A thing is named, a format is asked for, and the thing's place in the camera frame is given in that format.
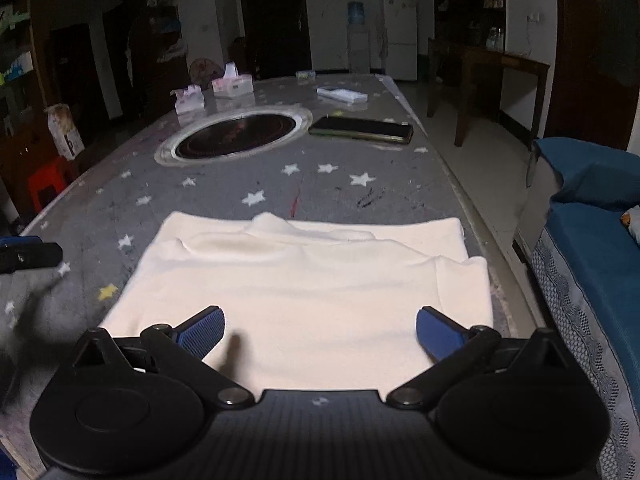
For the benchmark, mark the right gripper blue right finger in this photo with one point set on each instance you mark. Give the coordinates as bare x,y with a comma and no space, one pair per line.
438,335

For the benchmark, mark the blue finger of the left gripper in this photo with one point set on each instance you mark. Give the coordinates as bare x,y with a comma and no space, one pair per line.
20,253

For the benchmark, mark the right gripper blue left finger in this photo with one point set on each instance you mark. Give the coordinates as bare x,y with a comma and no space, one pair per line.
201,333

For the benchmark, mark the cream white garment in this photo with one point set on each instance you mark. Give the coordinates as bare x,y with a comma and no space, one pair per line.
308,305

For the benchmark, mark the red plastic stool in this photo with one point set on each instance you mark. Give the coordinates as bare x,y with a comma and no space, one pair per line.
50,180

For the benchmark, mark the white paper bag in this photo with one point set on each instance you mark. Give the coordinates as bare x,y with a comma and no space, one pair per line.
64,133

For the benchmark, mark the dark shelving unit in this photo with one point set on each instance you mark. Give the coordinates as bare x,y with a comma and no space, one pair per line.
25,138

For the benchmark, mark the blue sofa cushion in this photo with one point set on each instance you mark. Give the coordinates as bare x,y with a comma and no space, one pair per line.
584,252

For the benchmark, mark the round black induction cooktop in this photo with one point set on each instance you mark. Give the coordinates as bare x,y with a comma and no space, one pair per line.
233,135

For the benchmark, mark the pink tissue box left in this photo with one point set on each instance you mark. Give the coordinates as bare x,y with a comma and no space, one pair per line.
188,100

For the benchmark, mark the pink tissue box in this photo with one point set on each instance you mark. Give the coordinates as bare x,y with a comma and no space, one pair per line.
188,100
232,84

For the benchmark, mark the black smartphone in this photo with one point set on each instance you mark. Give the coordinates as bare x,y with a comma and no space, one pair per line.
362,129

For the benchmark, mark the pink tissue box right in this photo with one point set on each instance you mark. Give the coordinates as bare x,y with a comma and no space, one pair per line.
232,84

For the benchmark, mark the dark wooden side table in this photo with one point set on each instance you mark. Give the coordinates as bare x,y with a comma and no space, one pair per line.
474,77

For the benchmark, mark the floral patterned fan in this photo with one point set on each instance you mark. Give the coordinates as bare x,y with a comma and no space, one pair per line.
204,71

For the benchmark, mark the white remote control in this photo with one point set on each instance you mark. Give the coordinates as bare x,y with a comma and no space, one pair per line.
342,95

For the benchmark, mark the small clear plastic box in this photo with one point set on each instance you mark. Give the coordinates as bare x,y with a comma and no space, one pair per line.
305,76

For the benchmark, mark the water dispenser with bottle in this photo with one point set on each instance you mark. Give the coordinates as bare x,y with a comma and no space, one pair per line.
358,39

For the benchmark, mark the white refrigerator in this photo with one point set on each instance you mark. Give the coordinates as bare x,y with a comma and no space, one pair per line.
400,18

